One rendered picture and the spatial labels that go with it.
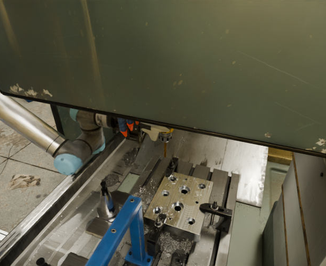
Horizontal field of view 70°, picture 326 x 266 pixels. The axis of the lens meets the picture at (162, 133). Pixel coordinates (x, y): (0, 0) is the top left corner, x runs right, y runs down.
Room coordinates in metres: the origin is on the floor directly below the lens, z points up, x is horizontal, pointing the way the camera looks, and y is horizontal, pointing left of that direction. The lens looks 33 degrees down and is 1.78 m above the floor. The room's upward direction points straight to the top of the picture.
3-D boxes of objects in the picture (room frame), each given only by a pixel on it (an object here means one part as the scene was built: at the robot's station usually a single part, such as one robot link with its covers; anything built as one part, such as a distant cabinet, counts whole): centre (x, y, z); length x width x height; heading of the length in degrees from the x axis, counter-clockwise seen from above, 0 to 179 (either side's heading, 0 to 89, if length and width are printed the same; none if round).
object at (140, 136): (0.67, 0.11, 1.38); 0.12 x 0.08 x 0.09; 69
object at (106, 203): (0.45, 0.16, 1.26); 0.04 x 0.04 x 0.07
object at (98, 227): (0.40, 0.18, 1.21); 0.07 x 0.05 x 0.01; 69
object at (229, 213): (0.62, -0.22, 0.97); 0.13 x 0.03 x 0.15; 69
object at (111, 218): (0.45, 0.16, 1.21); 0.06 x 0.06 x 0.03
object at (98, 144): (0.71, 0.26, 1.29); 0.11 x 0.08 x 0.11; 164
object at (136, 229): (0.48, 0.09, 1.05); 0.10 x 0.05 x 0.30; 69
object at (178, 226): (0.69, -0.08, 0.96); 0.29 x 0.23 x 0.05; 159
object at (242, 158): (1.25, -0.24, 0.75); 0.89 x 0.67 x 0.26; 69
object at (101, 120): (0.69, 0.19, 1.39); 0.08 x 0.05 x 0.08; 159
